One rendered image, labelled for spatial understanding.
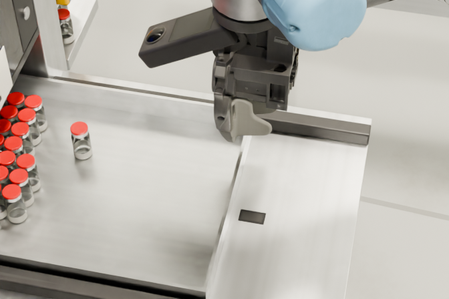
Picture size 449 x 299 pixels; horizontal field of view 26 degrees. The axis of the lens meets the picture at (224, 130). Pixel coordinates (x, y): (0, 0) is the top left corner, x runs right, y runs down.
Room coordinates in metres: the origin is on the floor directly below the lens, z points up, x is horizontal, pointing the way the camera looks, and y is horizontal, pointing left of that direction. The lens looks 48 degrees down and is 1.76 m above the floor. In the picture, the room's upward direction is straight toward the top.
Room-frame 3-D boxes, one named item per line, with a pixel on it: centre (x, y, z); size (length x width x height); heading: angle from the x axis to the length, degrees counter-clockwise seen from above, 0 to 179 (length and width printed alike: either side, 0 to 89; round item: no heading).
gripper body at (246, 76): (0.74, -0.03, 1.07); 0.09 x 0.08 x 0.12; 78
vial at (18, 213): (0.66, 0.23, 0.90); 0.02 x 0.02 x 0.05
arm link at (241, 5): (0.74, -0.02, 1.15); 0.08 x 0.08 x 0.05
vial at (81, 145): (0.75, 0.17, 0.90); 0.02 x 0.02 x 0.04
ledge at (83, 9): (1.00, 0.26, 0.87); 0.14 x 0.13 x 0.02; 78
